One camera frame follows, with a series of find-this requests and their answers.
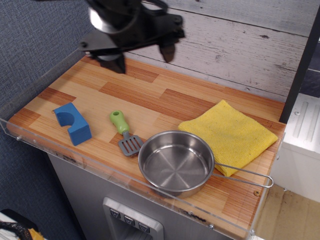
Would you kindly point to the yellow object bottom left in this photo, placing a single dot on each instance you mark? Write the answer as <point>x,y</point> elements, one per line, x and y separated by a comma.
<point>35,235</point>

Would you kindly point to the dark right post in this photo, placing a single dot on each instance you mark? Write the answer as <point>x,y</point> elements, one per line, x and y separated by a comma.
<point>304,63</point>

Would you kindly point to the blue arch block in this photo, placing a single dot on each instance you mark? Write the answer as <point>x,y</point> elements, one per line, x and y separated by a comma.
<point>79,130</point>

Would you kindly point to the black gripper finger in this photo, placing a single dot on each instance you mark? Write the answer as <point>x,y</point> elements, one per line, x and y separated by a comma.
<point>167,51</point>
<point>115,63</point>

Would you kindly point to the yellow cloth napkin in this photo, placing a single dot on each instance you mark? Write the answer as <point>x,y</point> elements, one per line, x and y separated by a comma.
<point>234,138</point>

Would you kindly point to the clear acrylic guard rail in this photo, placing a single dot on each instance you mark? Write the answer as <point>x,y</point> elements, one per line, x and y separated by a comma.
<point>153,100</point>

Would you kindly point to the grey cabinet with dispenser panel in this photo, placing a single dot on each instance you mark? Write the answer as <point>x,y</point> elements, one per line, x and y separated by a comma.
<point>107,211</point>

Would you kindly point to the white appliance at right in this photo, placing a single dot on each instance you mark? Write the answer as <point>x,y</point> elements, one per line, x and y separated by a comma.
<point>297,165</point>

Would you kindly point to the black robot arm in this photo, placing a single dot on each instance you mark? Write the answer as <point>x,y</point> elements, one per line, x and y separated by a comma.
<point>124,25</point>

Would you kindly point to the green handled grey spatula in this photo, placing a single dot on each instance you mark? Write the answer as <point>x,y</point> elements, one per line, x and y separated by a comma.
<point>130,145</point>

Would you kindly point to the stainless steel pan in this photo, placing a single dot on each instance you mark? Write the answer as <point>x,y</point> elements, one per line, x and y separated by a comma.
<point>177,163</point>

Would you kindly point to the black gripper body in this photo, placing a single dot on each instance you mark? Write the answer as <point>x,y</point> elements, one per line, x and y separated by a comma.
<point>122,28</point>

